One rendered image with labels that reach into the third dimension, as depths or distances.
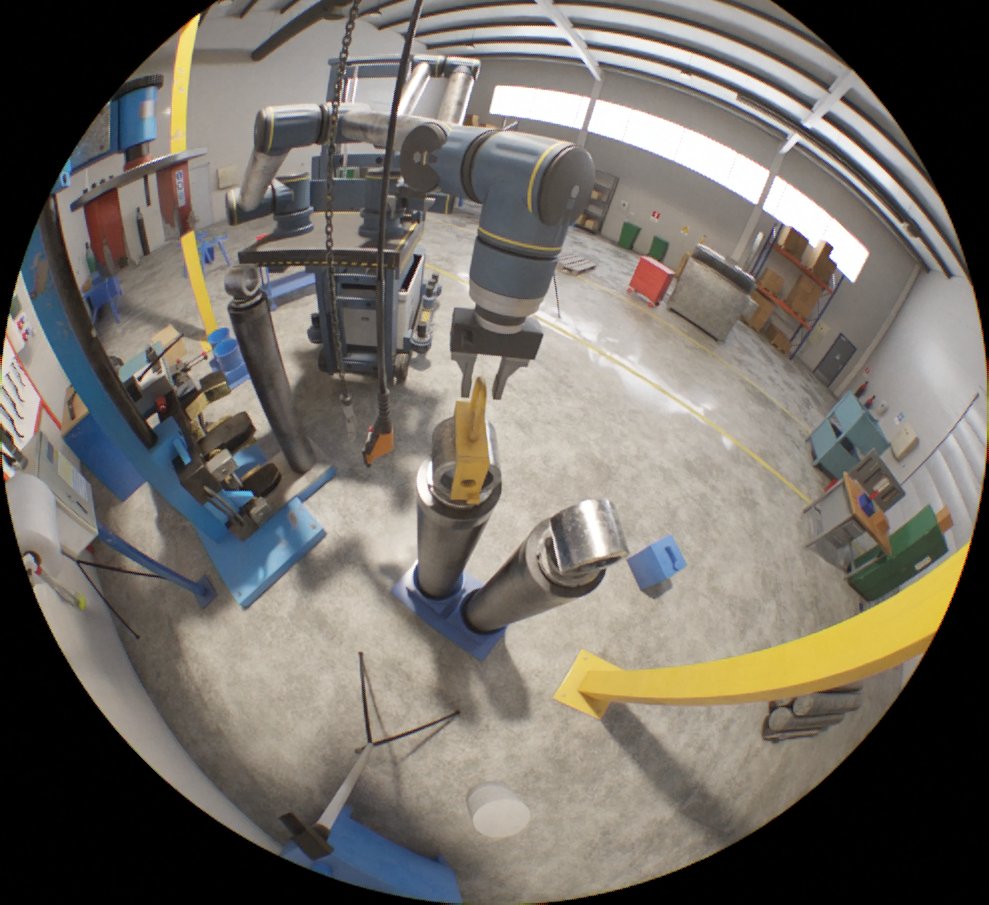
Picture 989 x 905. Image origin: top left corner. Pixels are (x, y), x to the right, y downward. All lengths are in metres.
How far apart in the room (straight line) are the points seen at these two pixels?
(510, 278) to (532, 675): 2.17
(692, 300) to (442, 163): 7.42
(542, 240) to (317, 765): 2.54
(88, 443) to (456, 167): 3.11
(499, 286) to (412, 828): 2.64
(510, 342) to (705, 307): 7.34
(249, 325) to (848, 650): 2.42
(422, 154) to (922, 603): 1.34
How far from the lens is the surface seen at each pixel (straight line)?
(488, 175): 0.38
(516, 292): 0.38
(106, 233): 1.34
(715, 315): 7.73
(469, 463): 0.58
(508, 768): 2.37
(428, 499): 0.76
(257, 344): 1.68
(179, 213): 1.58
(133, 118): 1.45
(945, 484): 10.77
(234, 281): 1.58
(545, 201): 0.34
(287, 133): 1.08
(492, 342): 0.45
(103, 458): 3.28
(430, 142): 0.46
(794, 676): 1.20
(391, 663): 2.16
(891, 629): 1.09
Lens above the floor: 2.15
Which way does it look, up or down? 45 degrees down
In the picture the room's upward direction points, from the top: 17 degrees clockwise
